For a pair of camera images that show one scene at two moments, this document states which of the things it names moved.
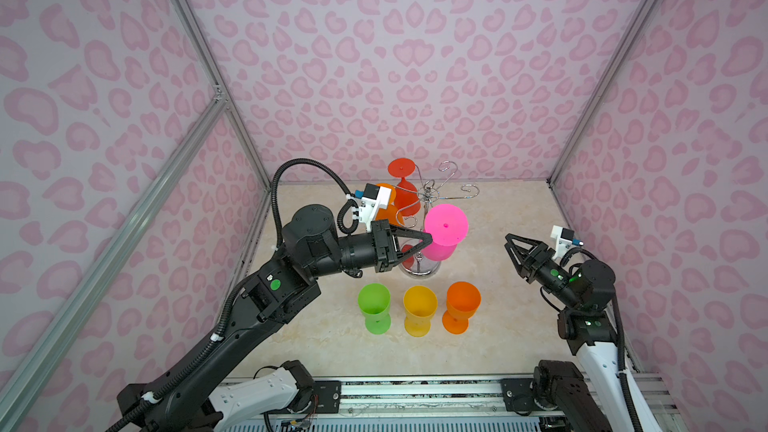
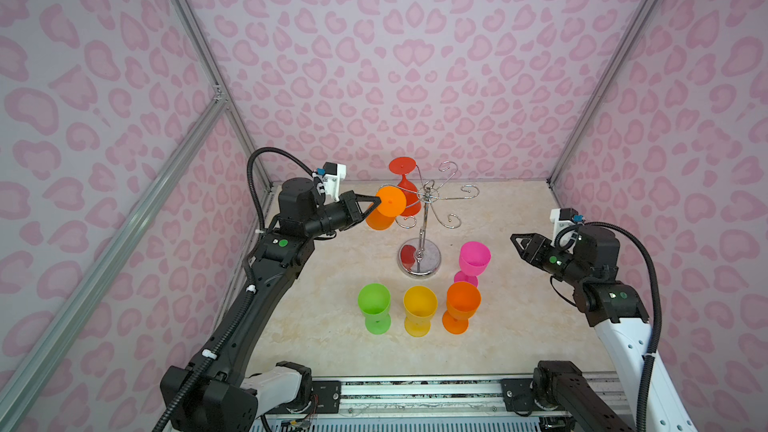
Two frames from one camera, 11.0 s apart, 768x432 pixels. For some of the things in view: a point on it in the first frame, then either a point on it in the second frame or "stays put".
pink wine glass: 448,226 to 473,261
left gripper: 383,231 to 353,216
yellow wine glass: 419,305 stays put
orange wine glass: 463,300 stays put
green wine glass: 374,302 stays put
